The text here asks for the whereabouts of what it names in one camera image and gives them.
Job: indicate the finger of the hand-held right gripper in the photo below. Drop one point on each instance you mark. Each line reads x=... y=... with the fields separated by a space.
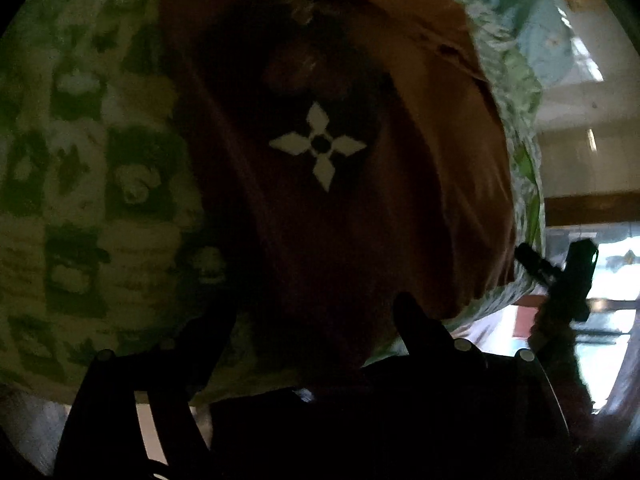
x=531 y=259

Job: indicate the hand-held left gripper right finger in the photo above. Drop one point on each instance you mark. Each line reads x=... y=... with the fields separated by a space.
x=420 y=330

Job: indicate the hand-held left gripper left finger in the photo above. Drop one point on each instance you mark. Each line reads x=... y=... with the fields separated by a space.
x=200 y=340

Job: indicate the orange garment with white star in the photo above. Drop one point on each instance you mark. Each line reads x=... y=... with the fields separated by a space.
x=410 y=195

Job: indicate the green patterned blanket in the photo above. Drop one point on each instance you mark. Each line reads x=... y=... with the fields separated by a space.
x=85 y=170

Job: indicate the light blue printed cloth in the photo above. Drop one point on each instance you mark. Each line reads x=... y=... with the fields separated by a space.
x=525 y=35

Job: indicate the wooden window frame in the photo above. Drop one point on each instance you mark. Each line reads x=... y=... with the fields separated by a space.
x=590 y=208

